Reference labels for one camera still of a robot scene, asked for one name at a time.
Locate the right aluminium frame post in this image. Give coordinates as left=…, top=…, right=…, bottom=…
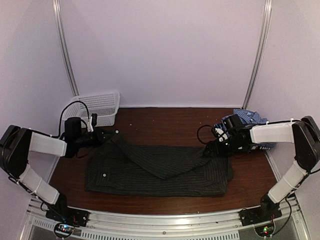
left=242, top=0, right=273, bottom=109

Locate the dark pinstriped long sleeve shirt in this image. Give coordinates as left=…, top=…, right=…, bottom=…
left=84, top=130, right=234, bottom=197

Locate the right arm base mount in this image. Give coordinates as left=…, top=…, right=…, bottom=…
left=238, top=206, right=283, bottom=227

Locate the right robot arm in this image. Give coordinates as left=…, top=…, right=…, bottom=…
left=204, top=114, right=320, bottom=221

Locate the right circuit board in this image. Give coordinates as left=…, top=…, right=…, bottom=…
left=254, top=224, right=275, bottom=238

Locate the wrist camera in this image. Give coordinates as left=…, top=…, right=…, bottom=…
left=64, top=113, right=98, bottom=142
left=213, top=114, right=243, bottom=142

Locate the navy folded shirt white print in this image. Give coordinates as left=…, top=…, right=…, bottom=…
left=250, top=144, right=272, bottom=151

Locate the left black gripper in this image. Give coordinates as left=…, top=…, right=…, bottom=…
left=74, top=126, right=114, bottom=149

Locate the aluminium frame post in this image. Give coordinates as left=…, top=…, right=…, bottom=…
left=52, top=0, right=79, bottom=97
left=242, top=0, right=273, bottom=109

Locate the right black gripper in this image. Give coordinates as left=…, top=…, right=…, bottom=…
left=203, top=135, right=245, bottom=157

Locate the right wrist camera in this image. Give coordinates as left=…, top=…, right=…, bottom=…
left=213, top=114, right=243, bottom=142

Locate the circuit board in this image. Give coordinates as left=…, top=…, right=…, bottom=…
left=254, top=224, right=275, bottom=238
left=53, top=222, right=75, bottom=238

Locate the right black camera cable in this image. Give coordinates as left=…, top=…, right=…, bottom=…
left=196, top=124, right=216, bottom=145

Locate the white perforated plastic basket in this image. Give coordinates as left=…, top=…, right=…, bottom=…
left=62, top=91, right=121, bottom=127

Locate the left circuit board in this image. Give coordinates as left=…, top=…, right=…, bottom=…
left=53, top=222, right=75, bottom=238

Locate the black camera cable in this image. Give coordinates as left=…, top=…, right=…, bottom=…
left=53, top=100, right=91, bottom=138
left=196, top=124, right=216, bottom=145

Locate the left black camera cable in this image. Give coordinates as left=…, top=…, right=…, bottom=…
left=53, top=100, right=91, bottom=138

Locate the blue checkered folded shirt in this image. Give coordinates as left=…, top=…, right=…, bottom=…
left=221, top=109, right=275, bottom=148

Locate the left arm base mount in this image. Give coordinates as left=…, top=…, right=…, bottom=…
left=45, top=207, right=89, bottom=227

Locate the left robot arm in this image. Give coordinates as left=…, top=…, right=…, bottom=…
left=0, top=125, right=116, bottom=222

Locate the left aluminium frame post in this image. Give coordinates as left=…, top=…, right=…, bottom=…
left=52, top=0, right=79, bottom=97

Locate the front aluminium rail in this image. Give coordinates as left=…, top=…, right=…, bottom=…
left=24, top=196, right=303, bottom=240

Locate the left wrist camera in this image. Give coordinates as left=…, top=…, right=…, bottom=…
left=64, top=113, right=98, bottom=142

